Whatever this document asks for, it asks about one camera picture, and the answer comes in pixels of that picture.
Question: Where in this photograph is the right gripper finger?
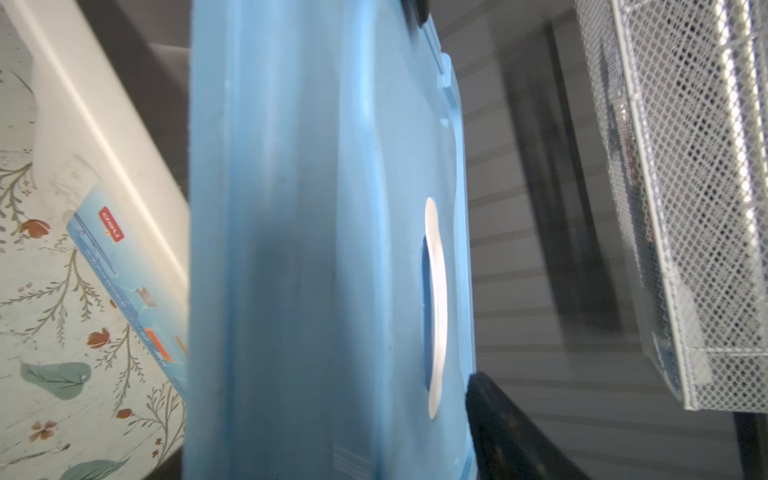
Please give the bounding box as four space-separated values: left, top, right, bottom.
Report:
465 372 588 480

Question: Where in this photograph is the blue plastic bin lid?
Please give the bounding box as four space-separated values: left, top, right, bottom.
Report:
183 1 478 479

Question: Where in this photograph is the white plastic storage bin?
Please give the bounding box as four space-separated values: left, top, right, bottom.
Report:
4 1 190 393

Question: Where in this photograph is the floral patterned table mat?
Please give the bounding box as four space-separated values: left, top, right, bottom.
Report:
1 17 185 479

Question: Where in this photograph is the white wire mesh basket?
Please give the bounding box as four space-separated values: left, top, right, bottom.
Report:
576 1 767 413

